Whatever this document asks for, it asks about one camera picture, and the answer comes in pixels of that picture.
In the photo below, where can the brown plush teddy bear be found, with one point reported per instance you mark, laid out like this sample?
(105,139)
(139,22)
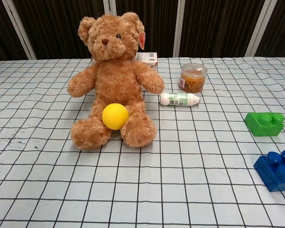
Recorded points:
(116,78)

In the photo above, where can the yellow ball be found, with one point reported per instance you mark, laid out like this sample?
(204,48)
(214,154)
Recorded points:
(115,116)

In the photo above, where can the small white plastic bottle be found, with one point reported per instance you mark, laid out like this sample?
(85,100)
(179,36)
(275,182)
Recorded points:
(178,98)

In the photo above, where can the white cardboard box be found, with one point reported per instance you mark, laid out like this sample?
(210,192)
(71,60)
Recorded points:
(148,59)

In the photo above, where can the clear jar of rubber bands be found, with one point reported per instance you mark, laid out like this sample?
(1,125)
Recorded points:
(193,78)

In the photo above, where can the white checkered tablecloth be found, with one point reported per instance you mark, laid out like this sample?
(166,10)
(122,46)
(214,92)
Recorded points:
(180,166)

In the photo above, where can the red heart hang tag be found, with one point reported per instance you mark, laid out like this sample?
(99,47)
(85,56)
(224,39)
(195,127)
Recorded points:
(141,40)

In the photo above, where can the dark folding screen with frames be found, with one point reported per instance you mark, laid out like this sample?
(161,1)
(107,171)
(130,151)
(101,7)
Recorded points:
(204,26)

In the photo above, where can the green toy building block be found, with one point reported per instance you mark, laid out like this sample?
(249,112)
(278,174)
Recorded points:
(261,126)

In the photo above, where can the blue toy building block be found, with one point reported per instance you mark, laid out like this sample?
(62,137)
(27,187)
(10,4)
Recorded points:
(274,171)

